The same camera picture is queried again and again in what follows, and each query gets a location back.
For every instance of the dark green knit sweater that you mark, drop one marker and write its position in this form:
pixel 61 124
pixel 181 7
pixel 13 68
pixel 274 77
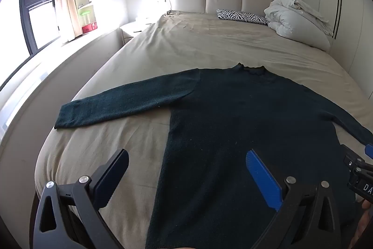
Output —
pixel 227 126

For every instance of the bed with beige sheet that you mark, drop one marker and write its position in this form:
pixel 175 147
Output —
pixel 204 42

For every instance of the white nightstand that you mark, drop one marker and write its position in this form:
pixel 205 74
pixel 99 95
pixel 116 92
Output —
pixel 131 31

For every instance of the black framed window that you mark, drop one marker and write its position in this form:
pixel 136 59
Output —
pixel 39 4

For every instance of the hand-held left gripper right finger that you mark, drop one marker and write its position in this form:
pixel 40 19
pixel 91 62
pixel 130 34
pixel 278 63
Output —
pixel 263 176

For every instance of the zebra print pillow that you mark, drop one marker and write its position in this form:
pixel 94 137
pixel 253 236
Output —
pixel 243 16

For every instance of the white folded duvet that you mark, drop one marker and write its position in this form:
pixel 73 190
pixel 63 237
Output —
pixel 294 21

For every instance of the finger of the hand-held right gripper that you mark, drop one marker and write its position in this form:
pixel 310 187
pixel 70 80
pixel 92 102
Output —
pixel 354 157

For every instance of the green plastic stool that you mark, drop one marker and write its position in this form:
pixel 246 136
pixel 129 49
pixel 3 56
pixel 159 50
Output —
pixel 85 16

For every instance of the white window bench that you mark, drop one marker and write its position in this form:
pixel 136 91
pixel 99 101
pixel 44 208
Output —
pixel 43 77

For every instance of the red box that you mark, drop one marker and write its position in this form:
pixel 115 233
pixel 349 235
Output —
pixel 89 28

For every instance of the white wardrobe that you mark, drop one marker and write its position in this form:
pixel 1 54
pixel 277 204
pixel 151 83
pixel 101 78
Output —
pixel 354 12

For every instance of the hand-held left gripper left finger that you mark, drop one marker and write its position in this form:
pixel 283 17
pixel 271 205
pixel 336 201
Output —
pixel 114 174

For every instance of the person's right hand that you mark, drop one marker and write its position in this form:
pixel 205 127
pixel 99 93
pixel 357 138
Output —
pixel 366 219

